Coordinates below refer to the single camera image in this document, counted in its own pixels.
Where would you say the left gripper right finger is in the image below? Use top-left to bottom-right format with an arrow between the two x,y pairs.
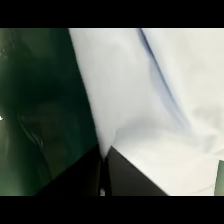
105,145 -> 168,197

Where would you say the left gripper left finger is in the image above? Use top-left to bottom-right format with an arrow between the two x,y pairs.
35,144 -> 102,197

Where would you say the light blue shirt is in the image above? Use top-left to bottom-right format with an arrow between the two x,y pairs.
68,28 -> 224,197

